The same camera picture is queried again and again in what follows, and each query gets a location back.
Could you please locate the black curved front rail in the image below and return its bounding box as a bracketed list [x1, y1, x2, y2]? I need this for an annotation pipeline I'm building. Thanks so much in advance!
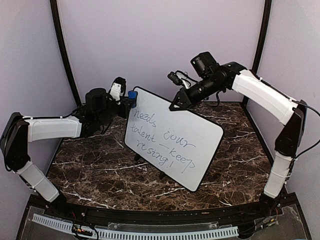
[29, 195, 283, 226]

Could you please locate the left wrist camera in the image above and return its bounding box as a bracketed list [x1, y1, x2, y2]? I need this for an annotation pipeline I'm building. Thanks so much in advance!
[108, 77, 127, 102]

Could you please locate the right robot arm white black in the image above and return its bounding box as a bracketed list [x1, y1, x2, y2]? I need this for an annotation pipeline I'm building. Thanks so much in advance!
[167, 51, 307, 199]

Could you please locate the right black frame post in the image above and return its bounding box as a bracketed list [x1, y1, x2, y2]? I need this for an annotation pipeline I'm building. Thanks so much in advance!
[252, 0, 272, 73]

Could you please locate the left black frame post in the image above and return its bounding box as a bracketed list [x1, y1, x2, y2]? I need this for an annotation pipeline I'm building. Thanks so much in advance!
[49, 0, 82, 107]

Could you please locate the white whiteboard black frame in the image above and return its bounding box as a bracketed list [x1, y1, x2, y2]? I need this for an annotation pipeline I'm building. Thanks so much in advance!
[124, 86, 224, 192]

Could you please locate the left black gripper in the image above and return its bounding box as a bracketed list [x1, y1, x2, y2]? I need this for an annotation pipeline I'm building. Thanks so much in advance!
[96, 95, 135, 126]

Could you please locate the white slotted cable duct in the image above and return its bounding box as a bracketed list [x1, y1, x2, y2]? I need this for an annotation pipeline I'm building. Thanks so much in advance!
[31, 213, 239, 240]

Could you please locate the blue whiteboard eraser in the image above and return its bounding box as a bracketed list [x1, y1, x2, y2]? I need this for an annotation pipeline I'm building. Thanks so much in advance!
[127, 90, 138, 100]

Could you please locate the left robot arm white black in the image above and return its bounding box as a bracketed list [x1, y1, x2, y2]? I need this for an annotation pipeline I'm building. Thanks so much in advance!
[0, 83, 138, 218]

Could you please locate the black frame post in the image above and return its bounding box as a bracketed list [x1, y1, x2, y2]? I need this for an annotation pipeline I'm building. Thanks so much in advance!
[49, 0, 82, 107]
[252, 0, 272, 73]

